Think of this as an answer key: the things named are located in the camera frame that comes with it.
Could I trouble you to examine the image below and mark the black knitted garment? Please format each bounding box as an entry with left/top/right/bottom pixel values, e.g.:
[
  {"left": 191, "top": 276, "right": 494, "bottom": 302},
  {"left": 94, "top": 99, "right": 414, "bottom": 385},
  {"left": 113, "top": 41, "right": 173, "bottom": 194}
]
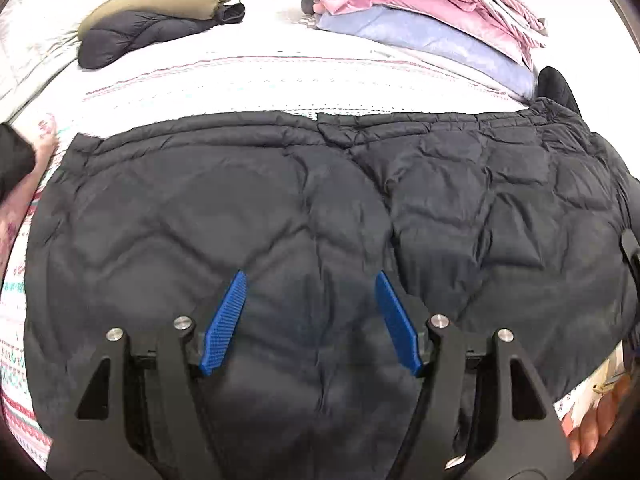
[{"left": 536, "top": 66, "right": 582, "bottom": 115}]

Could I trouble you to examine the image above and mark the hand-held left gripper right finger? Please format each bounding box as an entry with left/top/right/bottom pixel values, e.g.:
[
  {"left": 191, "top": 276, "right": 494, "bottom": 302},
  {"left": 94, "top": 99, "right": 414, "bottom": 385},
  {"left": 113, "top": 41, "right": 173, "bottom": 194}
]
[{"left": 375, "top": 270, "right": 576, "bottom": 480}]

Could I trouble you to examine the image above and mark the olive folded jacket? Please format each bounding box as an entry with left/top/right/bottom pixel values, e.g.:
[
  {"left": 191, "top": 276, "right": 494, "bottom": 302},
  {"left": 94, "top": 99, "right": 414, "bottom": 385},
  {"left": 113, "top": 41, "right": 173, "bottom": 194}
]
[{"left": 77, "top": 0, "right": 233, "bottom": 41}]

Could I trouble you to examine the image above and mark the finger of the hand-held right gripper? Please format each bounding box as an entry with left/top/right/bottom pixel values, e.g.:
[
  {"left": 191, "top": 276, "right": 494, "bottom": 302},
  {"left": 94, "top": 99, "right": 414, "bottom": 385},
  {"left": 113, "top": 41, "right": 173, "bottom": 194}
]
[{"left": 619, "top": 229, "right": 640, "bottom": 283}]

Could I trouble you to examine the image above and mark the person's right hand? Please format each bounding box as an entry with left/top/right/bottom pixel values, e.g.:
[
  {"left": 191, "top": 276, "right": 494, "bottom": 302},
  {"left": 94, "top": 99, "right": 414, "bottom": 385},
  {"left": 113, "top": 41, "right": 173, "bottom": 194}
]
[{"left": 561, "top": 374, "right": 633, "bottom": 462}]

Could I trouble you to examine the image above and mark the person's pink patterned clothing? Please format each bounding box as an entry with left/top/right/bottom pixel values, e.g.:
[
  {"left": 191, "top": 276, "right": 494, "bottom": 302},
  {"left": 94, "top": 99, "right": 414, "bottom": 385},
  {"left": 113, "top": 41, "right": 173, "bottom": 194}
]
[{"left": 0, "top": 132, "right": 61, "bottom": 266}]

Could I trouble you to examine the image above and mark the large black puffer jacket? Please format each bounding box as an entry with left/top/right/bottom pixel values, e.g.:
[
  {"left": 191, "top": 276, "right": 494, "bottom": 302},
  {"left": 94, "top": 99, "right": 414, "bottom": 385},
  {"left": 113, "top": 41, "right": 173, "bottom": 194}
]
[{"left": 22, "top": 97, "right": 640, "bottom": 480}]

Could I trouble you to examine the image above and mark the pale mauve blanket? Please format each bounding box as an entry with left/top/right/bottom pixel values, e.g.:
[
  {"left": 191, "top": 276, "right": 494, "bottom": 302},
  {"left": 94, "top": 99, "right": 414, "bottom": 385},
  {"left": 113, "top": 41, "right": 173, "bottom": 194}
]
[{"left": 350, "top": 30, "right": 531, "bottom": 106}]

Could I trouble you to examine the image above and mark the dark folded puffer jacket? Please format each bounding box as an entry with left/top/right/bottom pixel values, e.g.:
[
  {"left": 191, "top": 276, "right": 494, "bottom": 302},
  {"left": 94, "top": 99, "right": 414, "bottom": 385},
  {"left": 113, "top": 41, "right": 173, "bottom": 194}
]
[{"left": 77, "top": 0, "right": 246, "bottom": 70}]

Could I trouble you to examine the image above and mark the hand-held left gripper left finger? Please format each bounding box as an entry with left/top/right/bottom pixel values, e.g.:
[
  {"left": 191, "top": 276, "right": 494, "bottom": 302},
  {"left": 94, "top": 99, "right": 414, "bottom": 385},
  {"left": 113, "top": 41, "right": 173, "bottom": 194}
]
[{"left": 47, "top": 270, "right": 249, "bottom": 480}]

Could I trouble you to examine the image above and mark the person's dark clothing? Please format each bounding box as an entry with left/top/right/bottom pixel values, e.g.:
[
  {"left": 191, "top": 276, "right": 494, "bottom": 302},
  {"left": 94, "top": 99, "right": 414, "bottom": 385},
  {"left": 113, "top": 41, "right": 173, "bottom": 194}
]
[{"left": 0, "top": 124, "right": 37, "bottom": 198}]

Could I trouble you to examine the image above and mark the pink velvet blanket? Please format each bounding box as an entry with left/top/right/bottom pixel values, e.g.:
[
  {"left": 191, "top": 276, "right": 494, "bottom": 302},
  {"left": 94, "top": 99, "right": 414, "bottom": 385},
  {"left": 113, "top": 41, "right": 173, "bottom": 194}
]
[{"left": 277, "top": 0, "right": 549, "bottom": 68}]

